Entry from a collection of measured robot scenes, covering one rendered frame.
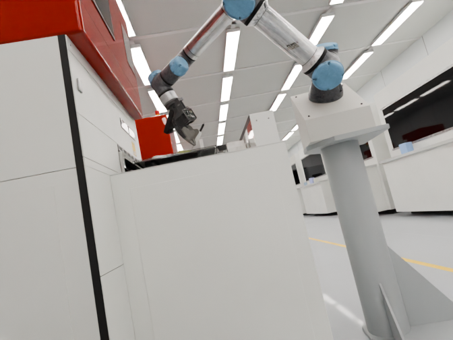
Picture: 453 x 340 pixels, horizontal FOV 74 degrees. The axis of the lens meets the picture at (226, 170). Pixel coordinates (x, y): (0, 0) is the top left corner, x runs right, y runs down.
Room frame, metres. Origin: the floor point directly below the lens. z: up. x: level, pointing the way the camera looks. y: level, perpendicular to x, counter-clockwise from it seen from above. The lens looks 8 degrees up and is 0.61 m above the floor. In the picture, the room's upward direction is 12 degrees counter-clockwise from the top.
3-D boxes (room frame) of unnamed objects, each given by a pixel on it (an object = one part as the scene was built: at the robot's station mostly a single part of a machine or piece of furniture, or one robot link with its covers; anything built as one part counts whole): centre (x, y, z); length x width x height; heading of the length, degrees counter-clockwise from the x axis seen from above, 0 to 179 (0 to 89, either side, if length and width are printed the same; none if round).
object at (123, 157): (1.39, 0.42, 0.89); 0.44 x 0.02 x 0.10; 5
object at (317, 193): (8.38, -2.66, 1.00); 1.80 x 1.08 x 2.00; 5
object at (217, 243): (1.51, 0.12, 0.41); 0.96 x 0.64 x 0.82; 5
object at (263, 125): (1.39, -0.15, 0.89); 0.55 x 0.09 x 0.14; 5
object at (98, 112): (1.21, 0.42, 1.02); 0.81 x 0.03 x 0.40; 5
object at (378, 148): (6.19, -2.84, 1.00); 1.80 x 1.08 x 2.00; 5
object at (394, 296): (1.31, -0.62, 0.41); 0.51 x 0.44 x 0.82; 84
